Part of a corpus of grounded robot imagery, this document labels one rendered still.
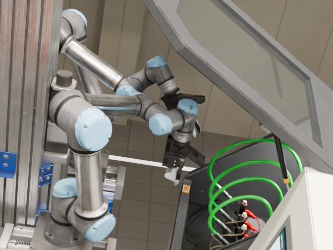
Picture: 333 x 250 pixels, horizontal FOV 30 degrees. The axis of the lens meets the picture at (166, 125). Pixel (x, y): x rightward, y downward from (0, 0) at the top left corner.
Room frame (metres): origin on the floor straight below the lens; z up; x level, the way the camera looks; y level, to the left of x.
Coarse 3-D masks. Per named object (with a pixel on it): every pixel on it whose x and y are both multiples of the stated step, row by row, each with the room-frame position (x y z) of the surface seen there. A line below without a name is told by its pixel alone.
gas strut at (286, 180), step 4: (276, 136) 1.75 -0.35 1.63; (276, 140) 1.75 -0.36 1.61; (276, 144) 1.76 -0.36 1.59; (280, 144) 1.76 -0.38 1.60; (280, 148) 1.76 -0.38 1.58; (280, 152) 1.76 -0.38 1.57; (280, 156) 1.76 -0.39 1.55; (280, 160) 1.76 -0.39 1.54; (284, 160) 1.76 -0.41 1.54; (280, 164) 1.76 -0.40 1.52; (284, 164) 1.76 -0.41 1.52; (284, 168) 1.76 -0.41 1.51; (284, 172) 1.76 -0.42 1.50; (284, 176) 1.76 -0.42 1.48; (284, 180) 1.76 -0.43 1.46; (288, 180) 1.76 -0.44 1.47; (288, 188) 1.77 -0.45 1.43
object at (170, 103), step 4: (172, 92) 2.26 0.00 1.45; (164, 96) 2.28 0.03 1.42; (168, 96) 2.28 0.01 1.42; (172, 96) 2.29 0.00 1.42; (164, 100) 2.29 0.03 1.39; (168, 100) 2.27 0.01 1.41; (172, 100) 2.27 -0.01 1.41; (176, 100) 2.27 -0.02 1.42; (168, 104) 2.26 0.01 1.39; (172, 104) 2.27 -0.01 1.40; (176, 104) 2.26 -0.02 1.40; (168, 108) 2.27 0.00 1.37; (172, 108) 2.24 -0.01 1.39
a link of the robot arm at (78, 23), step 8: (64, 16) 2.39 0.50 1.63; (72, 16) 2.42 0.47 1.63; (80, 16) 2.46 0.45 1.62; (72, 24) 2.38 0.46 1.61; (80, 24) 2.43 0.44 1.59; (72, 32) 2.37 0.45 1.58; (80, 32) 2.41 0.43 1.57; (80, 40) 2.40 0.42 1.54; (72, 64) 2.40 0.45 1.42; (80, 72) 2.38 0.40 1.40; (88, 72) 2.39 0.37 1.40; (80, 80) 2.38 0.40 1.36; (88, 80) 2.38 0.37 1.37; (96, 80) 2.40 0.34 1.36; (80, 88) 2.39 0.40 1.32; (88, 88) 2.37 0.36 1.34; (96, 88) 2.38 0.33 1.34; (112, 120) 2.38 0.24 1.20
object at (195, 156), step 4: (184, 148) 1.95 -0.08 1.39; (188, 148) 1.97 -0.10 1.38; (192, 148) 1.99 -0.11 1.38; (184, 152) 1.95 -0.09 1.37; (188, 152) 1.95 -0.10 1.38; (192, 152) 1.96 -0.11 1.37; (196, 152) 1.98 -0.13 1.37; (188, 156) 1.95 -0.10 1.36; (192, 156) 1.95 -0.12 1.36; (196, 156) 1.96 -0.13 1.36; (200, 156) 1.97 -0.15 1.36; (204, 156) 1.99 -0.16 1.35; (192, 160) 1.95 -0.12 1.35; (196, 160) 1.95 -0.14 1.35; (200, 160) 1.95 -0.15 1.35; (204, 160) 1.96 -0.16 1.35; (200, 164) 1.95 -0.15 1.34; (204, 164) 1.96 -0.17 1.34
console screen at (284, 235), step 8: (288, 216) 1.59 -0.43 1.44; (288, 224) 1.56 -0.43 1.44; (280, 232) 1.57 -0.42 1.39; (288, 232) 1.52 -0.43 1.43; (272, 240) 1.59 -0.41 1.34; (280, 240) 1.53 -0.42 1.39; (288, 240) 1.49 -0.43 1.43; (272, 248) 1.55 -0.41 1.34; (280, 248) 1.50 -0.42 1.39; (288, 248) 1.45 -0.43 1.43
